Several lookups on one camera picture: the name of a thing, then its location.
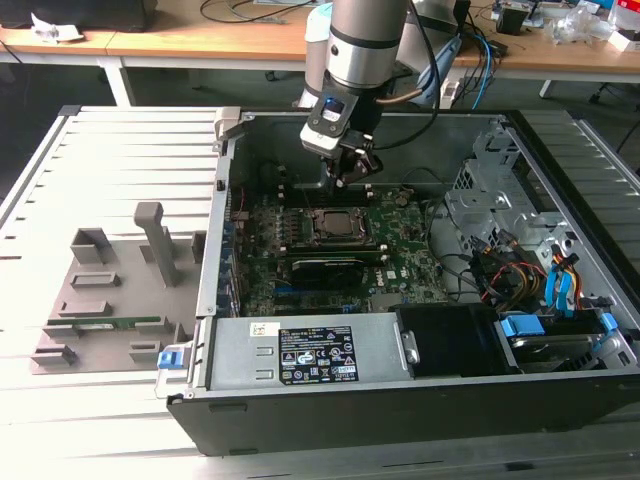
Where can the CPU socket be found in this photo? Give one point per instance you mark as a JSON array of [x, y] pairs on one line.
[[345, 240]]

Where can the wooden desk with white legs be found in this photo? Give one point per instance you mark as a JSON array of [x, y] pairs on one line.
[[150, 42], [550, 62]]

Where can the blue plastic latch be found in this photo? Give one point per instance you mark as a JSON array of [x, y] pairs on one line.
[[170, 360]]

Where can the green RAM stick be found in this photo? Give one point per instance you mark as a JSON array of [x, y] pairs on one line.
[[100, 322]]

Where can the green motherboard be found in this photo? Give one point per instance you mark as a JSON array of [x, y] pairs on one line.
[[410, 240]]

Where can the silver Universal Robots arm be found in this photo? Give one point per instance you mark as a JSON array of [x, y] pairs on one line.
[[365, 40]]

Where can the black RAM slot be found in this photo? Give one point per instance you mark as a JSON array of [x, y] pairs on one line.
[[320, 198], [372, 256], [330, 246]]

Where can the crumpled white paper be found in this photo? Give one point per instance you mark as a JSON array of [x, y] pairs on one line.
[[50, 30]]

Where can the silver power supply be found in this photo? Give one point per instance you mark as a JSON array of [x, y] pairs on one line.
[[235, 350]]

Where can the clear plastic bags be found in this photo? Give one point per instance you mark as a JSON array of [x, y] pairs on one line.
[[575, 25]]

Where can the black fan shroud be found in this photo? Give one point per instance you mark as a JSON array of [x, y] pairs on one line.
[[450, 340]]

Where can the small black box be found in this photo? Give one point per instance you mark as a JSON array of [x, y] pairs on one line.
[[510, 20]]

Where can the grey parts rack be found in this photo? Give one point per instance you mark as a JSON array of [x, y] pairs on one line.
[[130, 300]]

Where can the white cardboard box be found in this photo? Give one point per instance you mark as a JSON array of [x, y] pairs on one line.
[[625, 40]]

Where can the black graphics card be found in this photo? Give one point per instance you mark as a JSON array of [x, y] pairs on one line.
[[325, 275]]

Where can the silver drive cage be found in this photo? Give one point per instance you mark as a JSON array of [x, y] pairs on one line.
[[500, 210]]

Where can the hard disk in blue carrier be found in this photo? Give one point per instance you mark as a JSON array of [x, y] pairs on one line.
[[522, 327]]

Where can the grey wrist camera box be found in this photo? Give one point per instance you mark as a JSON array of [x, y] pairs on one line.
[[320, 141]]

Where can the silver CPU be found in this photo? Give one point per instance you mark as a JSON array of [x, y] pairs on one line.
[[340, 223]]

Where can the black open PC case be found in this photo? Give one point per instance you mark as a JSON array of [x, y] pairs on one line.
[[350, 420]]

